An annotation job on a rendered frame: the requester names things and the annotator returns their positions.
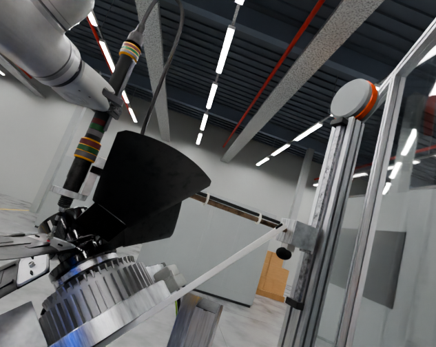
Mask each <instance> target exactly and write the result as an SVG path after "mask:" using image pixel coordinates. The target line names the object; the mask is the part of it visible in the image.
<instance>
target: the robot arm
mask: <svg viewBox="0 0 436 347"><path fill-rule="evenodd" d="M93 8H94V0H0V53H2V55H4V56H5V57H7V58H8V59H10V60H11V61H12V62H13V63H15V64H16V65H18V66H19V67H20V68H21V69H23V70H24V71H26V72H27V73H28V74H29V75H31V76H32V77H34V78H35V79H36V80H38V81H39V82H40V83H42V84H44V85H49V86H50V87H51V88H52V89H53V90H54V91H55V92H56V93H58V94H59V95H60V96H62V97H63V98H64V99H65V100H66V101H68V102H70V103H73V104H75V105H80V106H82V107H87V108H90V109H91V110H92V111H93V112H96V110H98V111H102V112H106V111H107V113H108V114H109V115H110V116H111V117H113V118H114V119H115V120H118V119H119V117H120V115H121V114H122V110H123V108H122V106H123V103H124V101H123V100H122V99H120V98H119V97H117V96H115V95H114V94H115V91H114V89H113V88H112V87H111V85H110V84H109V83H108V82H107V81H106V80H105V79H104V78H103V77H102V76H101V75H100V74H98V73H97V72H96V71H95V70H94V69H92V68H91V67H90V66H89V65H88V64H87V63H86V62H84V61H82V60H81V56H80V53H79V50H78V49H77V47H76V46H75V45H74V44H73V43H72V42H71V40H69V39H68V38H67V37H66V36H65V35H64V34H65V33H66V32H67V31H68V30H69V29H71V28H73V27H74V26H75V25H76V24H78V23H80V22H81V21H82V20H84V19H85V18H86V17H87V16H88V15H89V14H90V13H91V11H92V10H93ZM108 101H110V102H109V103H108Z"/></svg>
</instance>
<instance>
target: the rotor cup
mask: <svg viewBox="0 0 436 347"><path fill-rule="evenodd" d="M87 208H88V207H72V208H69V209H66V210H65V212H63V213H62V215H61V216H62V218H61V221H59V222H58V224H57V226H56V229H55V232H54V237H56V238H58V239H61V240H64V241H66V242H69V243H72V244H73V245H75V246H76V247H75V248H73V249H71V250H73V251H76V252H75V253H61V254H52V253H50V254H47V255H48V258H49V259H50V260H52V261H53V262H59V264H58V265H57V266H56V267H54V268H53V269H52V270H51V272H50V274H49V275H48V277H49V279H50V282H51V284H54V283H55V282H56V281H57V280H59V279H61V277H62V276H63V275H65V274H66V273H67V272H69V271H70V270H72V269H73V268H75V267H76V266H78V265H80V264H82V263H84V262H86V261H88V260H91V259H93V258H95V257H98V256H101V255H106V254H108V253H116V252H117V250H116V247H115V246H114V244H110V243H106V244H99V242H100V241H101V239H102V237H100V236H99V235H97V234H96V233H95V232H93V231H92V230H90V229H89V228H87V227H86V226H85V225H83V224H81V223H80V222H79V221H78V220H76V219H77V218H78V217H79V216H80V215H81V214H82V210H81V209H84V210H86V209H87ZM58 214H59V212H57V213H55V214H53V215H51V216H50V217H48V218H47V219H45V220H44V221H43V222H42V223H41V224H40V225H39V227H38V233H45V234H48V233H50V232H51V230H50V227H49V225H48V221H49V220H50V221H51V223H52V226H54V223H55V221H56V220H55V217H56V216H57V215H58Z"/></svg>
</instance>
